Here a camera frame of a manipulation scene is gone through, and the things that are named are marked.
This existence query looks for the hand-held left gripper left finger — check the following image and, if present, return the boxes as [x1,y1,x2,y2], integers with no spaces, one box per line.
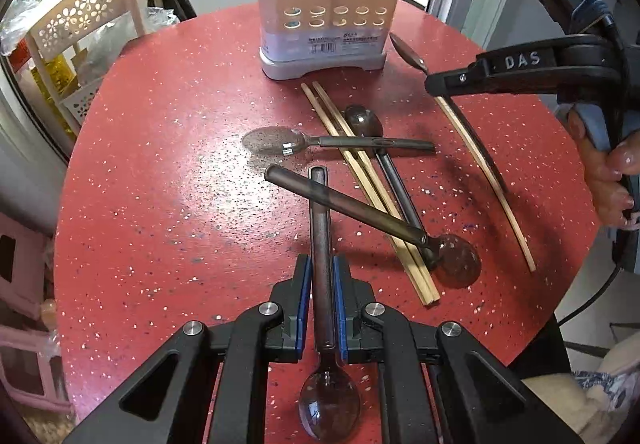
[65,254,313,444]

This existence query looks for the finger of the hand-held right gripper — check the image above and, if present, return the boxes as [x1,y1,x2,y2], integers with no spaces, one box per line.
[425,35,624,98]

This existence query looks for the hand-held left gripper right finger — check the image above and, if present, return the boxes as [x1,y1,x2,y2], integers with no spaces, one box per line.
[334,254,583,444]

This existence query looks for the dark translucent spoon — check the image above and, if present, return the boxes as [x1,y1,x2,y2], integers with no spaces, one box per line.
[298,165,362,441]
[389,33,510,195]
[344,104,427,240]
[264,165,482,286]

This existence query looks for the clear spoon with dark handle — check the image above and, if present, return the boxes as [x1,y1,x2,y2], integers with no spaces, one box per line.
[242,126,436,157]

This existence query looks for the wooden chopstick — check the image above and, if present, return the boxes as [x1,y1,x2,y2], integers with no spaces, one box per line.
[300,84,431,307]
[312,82,442,303]
[434,95,537,272]

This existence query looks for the person's right hand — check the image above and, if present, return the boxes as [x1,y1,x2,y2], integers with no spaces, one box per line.
[567,106,640,231]

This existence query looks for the person's clothed leg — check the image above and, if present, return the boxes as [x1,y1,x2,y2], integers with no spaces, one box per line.
[520,349,640,444]

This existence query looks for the pink plastic stool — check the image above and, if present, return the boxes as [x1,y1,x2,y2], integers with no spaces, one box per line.
[0,211,73,425]

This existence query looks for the yellow bottle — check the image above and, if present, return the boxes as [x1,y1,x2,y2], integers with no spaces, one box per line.
[30,54,68,105]

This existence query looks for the beige flower-cutout storage rack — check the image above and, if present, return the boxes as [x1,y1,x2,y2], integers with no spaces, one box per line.
[25,0,161,137]

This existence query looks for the clear plastic bag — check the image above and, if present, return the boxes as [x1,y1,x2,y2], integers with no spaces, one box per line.
[0,0,37,56]

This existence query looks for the black cable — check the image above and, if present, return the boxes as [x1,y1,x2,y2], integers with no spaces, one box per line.
[557,244,631,327]

